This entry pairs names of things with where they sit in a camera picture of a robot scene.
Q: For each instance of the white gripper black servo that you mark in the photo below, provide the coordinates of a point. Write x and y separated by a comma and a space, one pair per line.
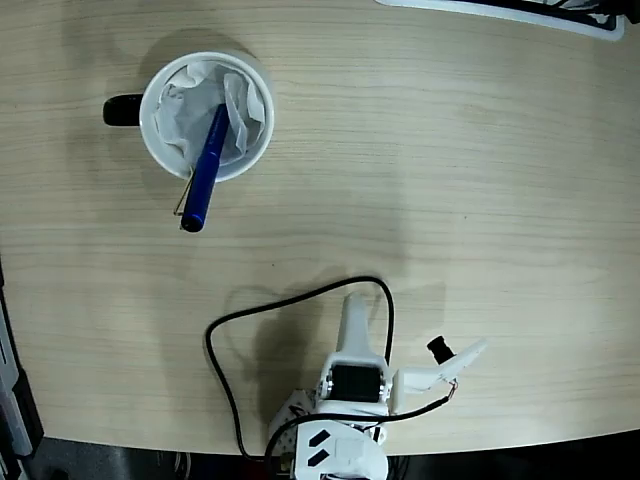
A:
356, 383

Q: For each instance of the blue metallic pen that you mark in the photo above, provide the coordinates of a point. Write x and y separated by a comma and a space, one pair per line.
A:
207, 165

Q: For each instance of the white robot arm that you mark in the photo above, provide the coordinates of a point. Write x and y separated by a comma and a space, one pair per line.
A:
355, 450

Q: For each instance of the small brass fitting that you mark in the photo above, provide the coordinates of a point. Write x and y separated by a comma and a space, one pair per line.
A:
285, 462

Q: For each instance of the crumpled white paper tissue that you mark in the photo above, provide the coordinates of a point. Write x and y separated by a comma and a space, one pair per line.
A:
175, 120

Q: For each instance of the white flat board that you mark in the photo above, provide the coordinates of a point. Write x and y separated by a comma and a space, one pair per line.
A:
614, 31

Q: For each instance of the black device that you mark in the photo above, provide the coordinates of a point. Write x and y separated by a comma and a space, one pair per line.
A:
630, 7

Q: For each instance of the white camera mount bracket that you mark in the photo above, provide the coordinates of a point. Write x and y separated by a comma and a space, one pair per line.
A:
420, 380

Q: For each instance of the small black lens camera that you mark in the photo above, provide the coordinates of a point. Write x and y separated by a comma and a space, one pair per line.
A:
440, 349

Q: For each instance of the white perforated base plate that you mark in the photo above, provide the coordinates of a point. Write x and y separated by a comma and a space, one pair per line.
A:
287, 435

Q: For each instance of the black bracket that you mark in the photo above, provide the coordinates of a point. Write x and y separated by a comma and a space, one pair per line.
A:
32, 415

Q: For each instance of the grey metal frame rail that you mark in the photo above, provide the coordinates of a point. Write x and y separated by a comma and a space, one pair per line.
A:
12, 400

